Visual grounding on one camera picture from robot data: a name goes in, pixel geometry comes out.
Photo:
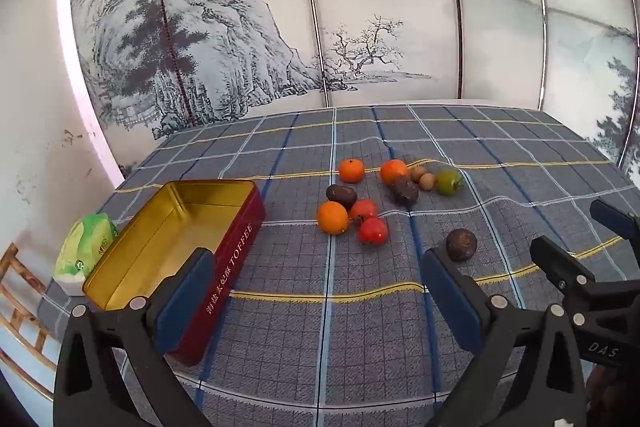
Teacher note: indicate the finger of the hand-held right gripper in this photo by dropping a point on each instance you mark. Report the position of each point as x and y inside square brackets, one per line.
[560, 263]
[612, 218]

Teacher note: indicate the blue plaid tablecloth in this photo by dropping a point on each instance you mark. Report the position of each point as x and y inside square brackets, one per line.
[350, 347]

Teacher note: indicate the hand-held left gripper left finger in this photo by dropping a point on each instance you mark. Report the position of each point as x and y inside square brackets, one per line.
[184, 304]

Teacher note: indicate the landscape painted folding screen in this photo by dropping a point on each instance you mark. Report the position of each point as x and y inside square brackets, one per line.
[400, 7]

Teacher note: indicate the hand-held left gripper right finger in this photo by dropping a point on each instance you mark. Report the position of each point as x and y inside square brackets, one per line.
[450, 297]

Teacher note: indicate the green tomato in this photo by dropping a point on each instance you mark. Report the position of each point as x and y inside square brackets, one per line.
[448, 181]

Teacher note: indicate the green tissue pack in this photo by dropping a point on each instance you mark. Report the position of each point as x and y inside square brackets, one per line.
[82, 252]

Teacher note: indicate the red and gold tin box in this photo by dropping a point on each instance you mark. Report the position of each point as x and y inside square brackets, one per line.
[150, 237]

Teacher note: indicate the dark brown passion fruit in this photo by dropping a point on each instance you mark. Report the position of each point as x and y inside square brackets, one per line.
[404, 191]
[461, 244]
[341, 195]

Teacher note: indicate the red tomato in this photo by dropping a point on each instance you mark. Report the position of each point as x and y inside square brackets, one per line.
[373, 231]
[363, 209]

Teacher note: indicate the tan longan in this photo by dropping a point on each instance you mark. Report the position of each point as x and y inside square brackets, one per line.
[417, 172]
[428, 181]

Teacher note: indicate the wooden chair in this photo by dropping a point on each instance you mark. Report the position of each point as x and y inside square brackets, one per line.
[22, 307]

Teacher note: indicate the orange mandarin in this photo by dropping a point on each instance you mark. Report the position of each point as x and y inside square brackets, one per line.
[394, 171]
[332, 217]
[351, 170]

